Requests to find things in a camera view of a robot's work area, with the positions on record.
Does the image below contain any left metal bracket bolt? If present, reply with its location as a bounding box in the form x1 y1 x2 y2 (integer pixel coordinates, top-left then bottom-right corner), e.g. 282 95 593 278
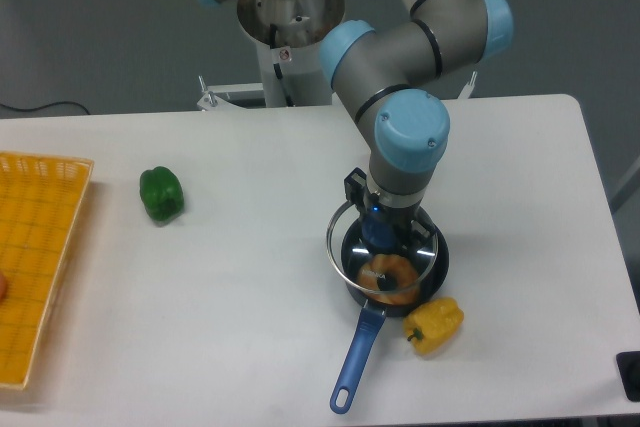
197 75 217 112

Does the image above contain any green bell pepper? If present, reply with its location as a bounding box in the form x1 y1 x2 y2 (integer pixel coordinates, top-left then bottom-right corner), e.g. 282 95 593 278
139 166 185 223

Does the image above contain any dark pot with blue handle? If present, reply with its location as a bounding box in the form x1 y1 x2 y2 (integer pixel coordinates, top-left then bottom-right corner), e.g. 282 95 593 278
325 208 449 414

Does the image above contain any black device at table edge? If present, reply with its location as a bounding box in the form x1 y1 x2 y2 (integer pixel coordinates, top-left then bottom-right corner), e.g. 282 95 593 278
616 351 640 402

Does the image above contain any black cable on floor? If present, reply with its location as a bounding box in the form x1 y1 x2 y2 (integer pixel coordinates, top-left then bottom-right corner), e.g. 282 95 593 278
0 101 92 116

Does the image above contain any yellow bell pepper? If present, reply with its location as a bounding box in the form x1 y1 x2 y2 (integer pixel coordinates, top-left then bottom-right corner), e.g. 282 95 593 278
402 297 464 355

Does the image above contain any glazed donut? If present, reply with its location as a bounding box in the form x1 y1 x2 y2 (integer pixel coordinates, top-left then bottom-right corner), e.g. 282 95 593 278
356 254 419 305

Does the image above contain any glass pot lid blue knob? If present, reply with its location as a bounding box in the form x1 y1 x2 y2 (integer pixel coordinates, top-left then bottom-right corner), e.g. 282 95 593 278
326 201 449 315

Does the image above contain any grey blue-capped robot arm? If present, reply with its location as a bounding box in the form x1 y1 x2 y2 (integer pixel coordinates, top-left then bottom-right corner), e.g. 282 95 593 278
200 0 514 252

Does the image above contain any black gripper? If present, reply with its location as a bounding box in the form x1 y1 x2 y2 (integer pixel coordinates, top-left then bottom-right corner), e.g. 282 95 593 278
344 167 434 250

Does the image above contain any yellow woven basket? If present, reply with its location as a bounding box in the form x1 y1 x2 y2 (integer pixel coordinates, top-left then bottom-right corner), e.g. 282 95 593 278
1 151 94 390

